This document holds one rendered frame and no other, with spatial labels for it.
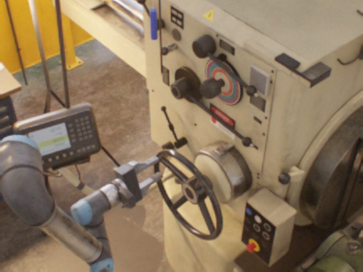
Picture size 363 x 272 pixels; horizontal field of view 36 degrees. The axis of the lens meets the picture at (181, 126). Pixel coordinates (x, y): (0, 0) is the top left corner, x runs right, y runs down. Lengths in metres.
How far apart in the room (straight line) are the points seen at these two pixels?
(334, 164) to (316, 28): 0.48
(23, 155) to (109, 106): 2.85
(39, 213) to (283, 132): 0.80
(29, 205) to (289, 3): 1.06
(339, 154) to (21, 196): 1.06
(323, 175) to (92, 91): 2.85
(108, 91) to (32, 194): 3.07
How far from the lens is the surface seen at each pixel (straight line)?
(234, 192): 2.04
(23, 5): 4.40
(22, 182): 1.52
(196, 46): 1.86
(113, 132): 4.16
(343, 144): 1.99
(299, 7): 1.92
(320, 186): 2.02
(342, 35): 1.81
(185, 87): 2.04
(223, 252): 2.74
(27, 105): 4.52
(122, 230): 3.56
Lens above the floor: 2.86
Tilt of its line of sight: 43 degrees down
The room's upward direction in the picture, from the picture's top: straight up
